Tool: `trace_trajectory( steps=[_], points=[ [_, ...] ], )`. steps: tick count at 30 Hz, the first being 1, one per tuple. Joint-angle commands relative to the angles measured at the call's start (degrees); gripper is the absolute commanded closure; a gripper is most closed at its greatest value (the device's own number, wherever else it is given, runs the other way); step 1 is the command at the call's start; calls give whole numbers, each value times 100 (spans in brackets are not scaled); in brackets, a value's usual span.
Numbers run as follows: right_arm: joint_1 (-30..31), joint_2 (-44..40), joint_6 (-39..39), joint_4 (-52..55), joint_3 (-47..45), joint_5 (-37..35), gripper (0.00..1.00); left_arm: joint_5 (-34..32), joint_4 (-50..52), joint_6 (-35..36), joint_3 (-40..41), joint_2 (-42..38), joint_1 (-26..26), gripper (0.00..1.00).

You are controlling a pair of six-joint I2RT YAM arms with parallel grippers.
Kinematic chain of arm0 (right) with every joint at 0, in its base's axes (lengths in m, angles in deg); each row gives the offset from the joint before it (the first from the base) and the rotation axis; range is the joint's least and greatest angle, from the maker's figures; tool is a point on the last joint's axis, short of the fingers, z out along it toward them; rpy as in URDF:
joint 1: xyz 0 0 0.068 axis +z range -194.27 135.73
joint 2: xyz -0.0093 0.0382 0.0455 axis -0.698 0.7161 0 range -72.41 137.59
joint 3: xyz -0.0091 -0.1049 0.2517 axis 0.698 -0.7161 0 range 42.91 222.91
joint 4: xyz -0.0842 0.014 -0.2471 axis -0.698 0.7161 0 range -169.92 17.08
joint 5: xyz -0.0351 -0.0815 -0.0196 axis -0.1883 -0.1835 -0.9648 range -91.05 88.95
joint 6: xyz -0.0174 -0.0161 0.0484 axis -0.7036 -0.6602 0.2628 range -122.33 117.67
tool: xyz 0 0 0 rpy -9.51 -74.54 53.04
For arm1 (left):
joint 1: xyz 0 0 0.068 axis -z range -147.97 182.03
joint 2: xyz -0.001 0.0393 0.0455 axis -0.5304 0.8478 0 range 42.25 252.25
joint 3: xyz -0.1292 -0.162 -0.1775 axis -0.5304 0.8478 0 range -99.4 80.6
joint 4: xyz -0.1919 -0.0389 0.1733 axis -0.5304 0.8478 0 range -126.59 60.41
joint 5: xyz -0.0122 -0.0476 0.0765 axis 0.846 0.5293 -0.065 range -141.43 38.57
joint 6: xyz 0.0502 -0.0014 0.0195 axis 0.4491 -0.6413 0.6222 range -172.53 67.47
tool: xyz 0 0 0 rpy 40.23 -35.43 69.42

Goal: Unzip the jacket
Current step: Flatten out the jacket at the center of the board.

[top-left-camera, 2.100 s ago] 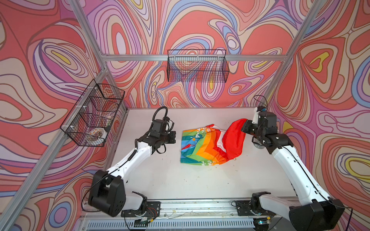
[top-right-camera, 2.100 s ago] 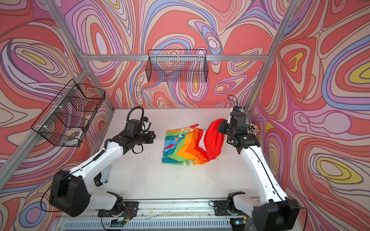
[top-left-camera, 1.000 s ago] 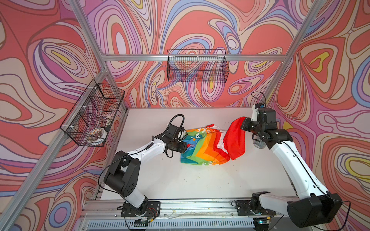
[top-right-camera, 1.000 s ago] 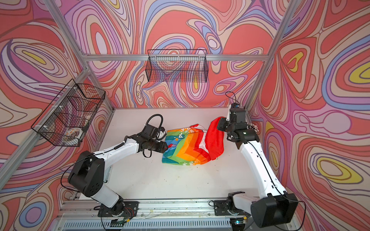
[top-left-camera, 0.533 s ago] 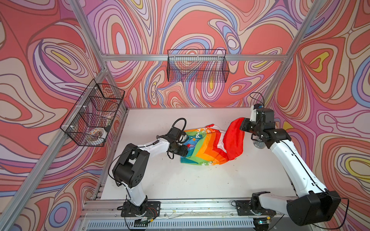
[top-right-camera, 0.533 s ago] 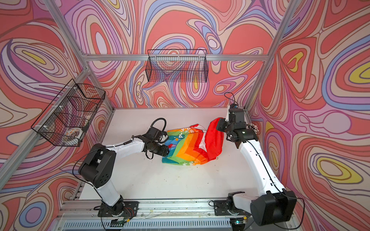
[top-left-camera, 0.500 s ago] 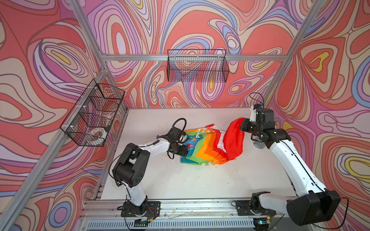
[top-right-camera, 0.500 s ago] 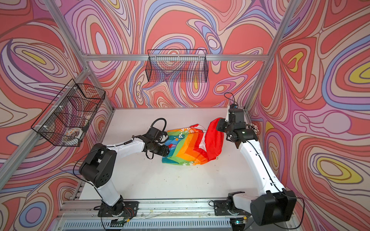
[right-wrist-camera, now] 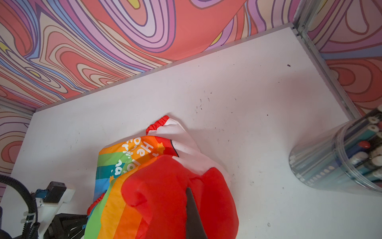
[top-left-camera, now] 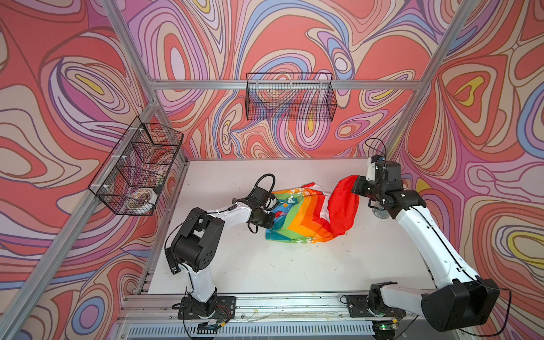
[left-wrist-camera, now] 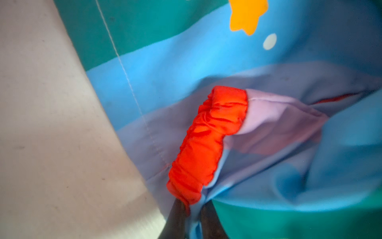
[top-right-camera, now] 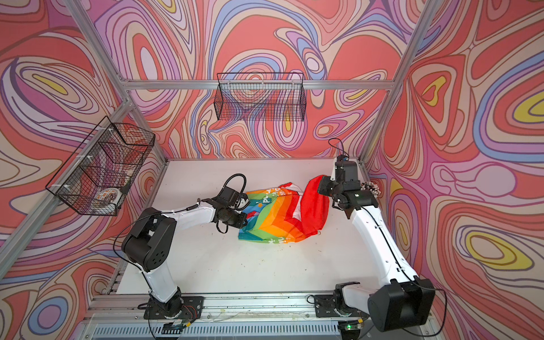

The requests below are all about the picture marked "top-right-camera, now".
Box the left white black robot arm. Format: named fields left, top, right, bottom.
left=121, top=173, right=249, bottom=321

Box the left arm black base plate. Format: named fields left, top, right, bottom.
left=144, top=296, right=204, bottom=321

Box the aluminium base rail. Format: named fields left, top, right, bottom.
left=73, top=292, right=444, bottom=339

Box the black wire basket wall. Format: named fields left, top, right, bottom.
left=45, top=117, right=155, bottom=216
left=213, top=72, right=307, bottom=123

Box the rainbow red white kids jacket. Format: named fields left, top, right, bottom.
left=238, top=175, right=330, bottom=244

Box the black wire basket back wall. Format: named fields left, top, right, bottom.
left=213, top=72, right=307, bottom=123

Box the black wire basket left wall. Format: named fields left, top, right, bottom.
left=45, top=117, right=155, bottom=216

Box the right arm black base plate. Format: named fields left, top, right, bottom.
left=306, top=294, right=368, bottom=320

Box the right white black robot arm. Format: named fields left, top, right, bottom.
left=318, top=155, right=436, bottom=332

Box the clear cup of pencils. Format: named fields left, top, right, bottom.
left=362, top=181, right=381, bottom=198

